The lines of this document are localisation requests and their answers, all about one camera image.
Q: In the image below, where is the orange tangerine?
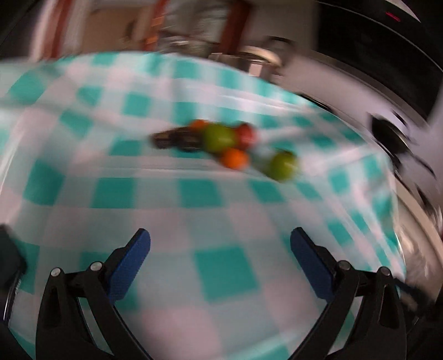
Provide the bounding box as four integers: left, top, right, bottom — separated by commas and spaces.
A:
188, 119, 210, 131
219, 148, 249, 170

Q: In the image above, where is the dark brown passion fruit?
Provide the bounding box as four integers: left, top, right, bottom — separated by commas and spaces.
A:
150, 129, 180, 149

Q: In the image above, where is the red tomato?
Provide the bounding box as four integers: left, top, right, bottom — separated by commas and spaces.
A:
233, 123, 257, 151

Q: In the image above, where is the large green tomato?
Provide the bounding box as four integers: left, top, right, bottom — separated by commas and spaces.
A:
201, 123, 236, 154

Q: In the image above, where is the teal white checkered tablecloth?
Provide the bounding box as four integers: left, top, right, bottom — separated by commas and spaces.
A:
1, 53, 405, 359

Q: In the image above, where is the steel pot with lid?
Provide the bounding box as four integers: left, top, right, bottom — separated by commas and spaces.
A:
208, 46, 283, 81

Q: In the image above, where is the red wooden door frame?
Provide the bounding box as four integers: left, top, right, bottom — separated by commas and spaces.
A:
32, 1, 254, 60

